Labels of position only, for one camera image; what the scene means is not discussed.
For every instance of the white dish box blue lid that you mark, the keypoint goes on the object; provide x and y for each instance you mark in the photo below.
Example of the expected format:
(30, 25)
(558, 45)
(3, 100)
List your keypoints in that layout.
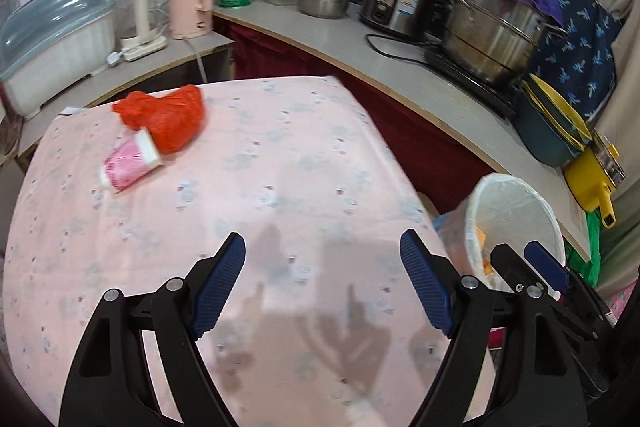
(55, 57)

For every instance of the white power plug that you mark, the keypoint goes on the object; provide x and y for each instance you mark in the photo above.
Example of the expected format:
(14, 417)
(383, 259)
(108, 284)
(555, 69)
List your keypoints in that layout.
(114, 59)

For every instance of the beige curtain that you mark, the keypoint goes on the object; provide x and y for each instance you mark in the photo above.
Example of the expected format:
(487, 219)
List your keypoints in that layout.
(620, 107)

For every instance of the pink paper cup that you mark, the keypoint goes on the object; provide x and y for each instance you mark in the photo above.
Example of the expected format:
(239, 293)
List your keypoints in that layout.
(130, 162)

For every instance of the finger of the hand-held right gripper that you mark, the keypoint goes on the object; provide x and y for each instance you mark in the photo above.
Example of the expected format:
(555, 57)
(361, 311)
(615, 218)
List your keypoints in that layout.
(507, 267)
(547, 267)

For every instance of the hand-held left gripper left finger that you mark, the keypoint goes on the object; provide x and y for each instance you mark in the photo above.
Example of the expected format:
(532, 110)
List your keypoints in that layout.
(220, 287)

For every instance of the dark red cloth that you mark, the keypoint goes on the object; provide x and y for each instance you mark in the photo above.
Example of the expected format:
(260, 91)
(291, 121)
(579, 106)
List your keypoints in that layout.
(496, 338)

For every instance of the large steel steamer pot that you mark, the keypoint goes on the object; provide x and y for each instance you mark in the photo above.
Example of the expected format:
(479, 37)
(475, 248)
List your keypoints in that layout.
(490, 37)

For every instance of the white glass blender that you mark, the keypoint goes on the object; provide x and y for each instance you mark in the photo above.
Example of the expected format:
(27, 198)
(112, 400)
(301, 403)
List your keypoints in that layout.
(140, 17)

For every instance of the stacked yellow blue basins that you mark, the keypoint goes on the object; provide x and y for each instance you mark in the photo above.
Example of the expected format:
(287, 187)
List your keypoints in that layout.
(540, 142)

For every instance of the grey kitchen counter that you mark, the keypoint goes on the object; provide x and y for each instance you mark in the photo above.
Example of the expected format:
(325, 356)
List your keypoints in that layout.
(360, 57)

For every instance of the yellow plastic basin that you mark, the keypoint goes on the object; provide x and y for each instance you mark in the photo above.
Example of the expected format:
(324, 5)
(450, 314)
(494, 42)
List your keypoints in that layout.
(555, 107)

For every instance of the black induction cooker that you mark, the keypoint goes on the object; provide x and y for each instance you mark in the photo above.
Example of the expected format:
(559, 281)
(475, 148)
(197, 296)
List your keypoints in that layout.
(480, 92)

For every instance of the pink electric kettle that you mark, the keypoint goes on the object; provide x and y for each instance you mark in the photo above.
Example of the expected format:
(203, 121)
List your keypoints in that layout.
(187, 2)

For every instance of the pink printed tablecloth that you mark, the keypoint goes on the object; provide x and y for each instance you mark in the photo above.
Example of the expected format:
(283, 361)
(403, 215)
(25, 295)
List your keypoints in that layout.
(275, 157)

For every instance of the yellow pot with glass lid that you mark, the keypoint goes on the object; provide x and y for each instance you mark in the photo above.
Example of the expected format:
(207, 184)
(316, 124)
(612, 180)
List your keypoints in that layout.
(587, 182)

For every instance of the wooden side counter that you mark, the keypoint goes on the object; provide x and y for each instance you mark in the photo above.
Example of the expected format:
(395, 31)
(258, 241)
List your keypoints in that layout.
(75, 92)

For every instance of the green plastic bag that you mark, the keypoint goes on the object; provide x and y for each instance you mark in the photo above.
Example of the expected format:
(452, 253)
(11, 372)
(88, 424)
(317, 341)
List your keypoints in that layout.
(592, 247)

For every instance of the white lined waste bin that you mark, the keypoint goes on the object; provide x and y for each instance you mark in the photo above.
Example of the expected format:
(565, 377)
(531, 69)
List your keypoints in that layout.
(505, 207)

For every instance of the red plastic bag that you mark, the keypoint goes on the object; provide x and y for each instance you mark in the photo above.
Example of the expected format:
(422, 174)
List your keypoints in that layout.
(170, 117)

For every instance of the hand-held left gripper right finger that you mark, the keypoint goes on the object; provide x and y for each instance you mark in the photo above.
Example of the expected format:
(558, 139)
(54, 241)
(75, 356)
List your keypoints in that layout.
(425, 287)

